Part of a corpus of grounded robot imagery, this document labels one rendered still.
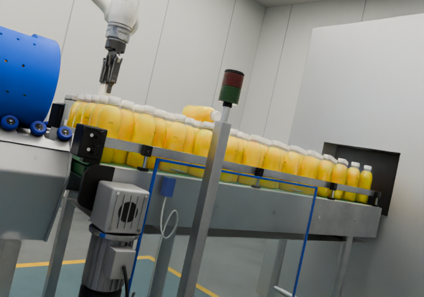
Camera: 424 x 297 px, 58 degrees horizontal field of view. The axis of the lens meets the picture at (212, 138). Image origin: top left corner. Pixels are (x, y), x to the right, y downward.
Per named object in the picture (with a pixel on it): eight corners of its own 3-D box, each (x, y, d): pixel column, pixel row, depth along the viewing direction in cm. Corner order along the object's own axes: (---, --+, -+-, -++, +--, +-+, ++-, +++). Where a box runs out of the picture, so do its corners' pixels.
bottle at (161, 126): (160, 169, 138) (171, 118, 138) (154, 169, 131) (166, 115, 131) (142, 164, 139) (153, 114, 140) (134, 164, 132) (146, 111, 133)
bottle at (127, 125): (125, 164, 125) (137, 108, 125) (103, 160, 123) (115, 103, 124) (125, 163, 132) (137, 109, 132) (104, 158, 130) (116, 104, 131)
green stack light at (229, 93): (213, 100, 119) (216, 84, 120) (228, 104, 123) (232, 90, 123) (226, 101, 114) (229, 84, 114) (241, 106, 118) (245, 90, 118)
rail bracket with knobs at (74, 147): (66, 156, 112) (74, 122, 112) (89, 160, 116) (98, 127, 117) (77, 162, 104) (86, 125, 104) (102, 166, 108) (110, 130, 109)
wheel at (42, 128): (28, 122, 111) (31, 118, 110) (45, 124, 114) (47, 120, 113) (29, 135, 109) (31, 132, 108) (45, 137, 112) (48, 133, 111)
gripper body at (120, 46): (103, 38, 147) (97, 62, 147) (111, 36, 140) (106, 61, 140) (121, 45, 152) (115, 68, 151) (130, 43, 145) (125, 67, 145)
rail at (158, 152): (101, 145, 113) (103, 136, 113) (378, 197, 210) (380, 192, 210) (101, 146, 112) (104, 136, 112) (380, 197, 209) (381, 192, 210)
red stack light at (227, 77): (217, 84, 120) (219, 72, 120) (232, 89, 123) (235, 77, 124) (229, 84, 114) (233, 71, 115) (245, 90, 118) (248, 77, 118)
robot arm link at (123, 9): (133, 26, 142) (134, 35, 155) (142, -15, 142) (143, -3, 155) (104, 18, 140) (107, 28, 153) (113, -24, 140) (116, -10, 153)
